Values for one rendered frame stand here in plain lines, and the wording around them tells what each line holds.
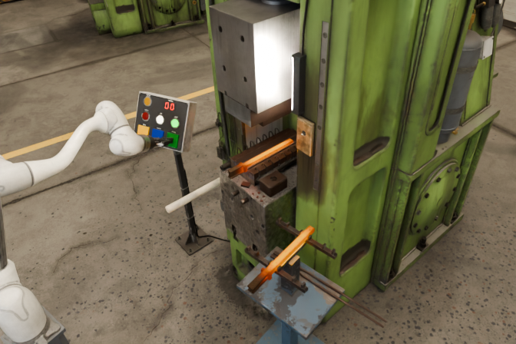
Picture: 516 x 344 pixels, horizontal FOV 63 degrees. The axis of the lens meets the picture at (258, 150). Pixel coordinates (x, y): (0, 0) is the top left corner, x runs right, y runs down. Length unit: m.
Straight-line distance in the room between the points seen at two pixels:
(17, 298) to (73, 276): 1.19
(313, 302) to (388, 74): 1.05
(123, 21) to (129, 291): 4.61
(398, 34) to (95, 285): 2.39
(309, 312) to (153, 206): 1.88
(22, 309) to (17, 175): 0.58
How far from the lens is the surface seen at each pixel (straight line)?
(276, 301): 1.97
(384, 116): 2.02
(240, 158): 2.18
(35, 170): 1.81
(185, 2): 6.85
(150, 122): 2.43
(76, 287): 3.13
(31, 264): 3.42
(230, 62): 1.85
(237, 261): 2.72
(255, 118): 1.90
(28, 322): 2.09
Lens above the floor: 2.33
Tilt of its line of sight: 37 degrees down
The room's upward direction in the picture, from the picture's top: 3 degrees counter-clockwise
